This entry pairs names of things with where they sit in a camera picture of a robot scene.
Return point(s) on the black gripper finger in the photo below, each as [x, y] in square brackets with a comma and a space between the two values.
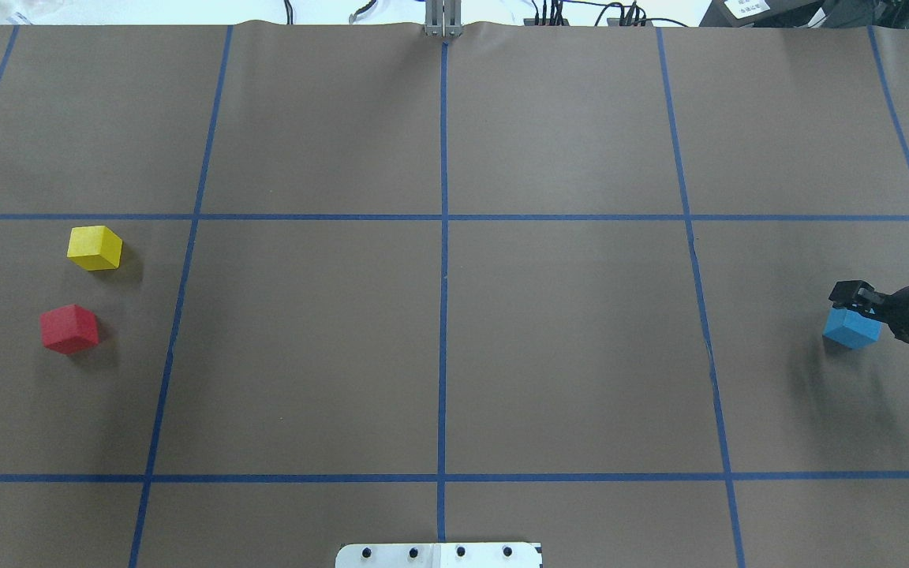
[856, 296]

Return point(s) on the blue cube block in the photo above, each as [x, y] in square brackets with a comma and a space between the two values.
[851, 329]

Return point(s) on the yellow cube block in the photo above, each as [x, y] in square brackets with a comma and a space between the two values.
[95, 248]

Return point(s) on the red cube block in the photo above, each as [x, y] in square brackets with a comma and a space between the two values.
[69, 329]

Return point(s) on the aluminium frame post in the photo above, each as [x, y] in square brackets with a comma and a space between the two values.
[443, 18]

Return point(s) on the white central pedestal column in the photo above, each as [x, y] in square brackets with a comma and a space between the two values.
[464, 554]

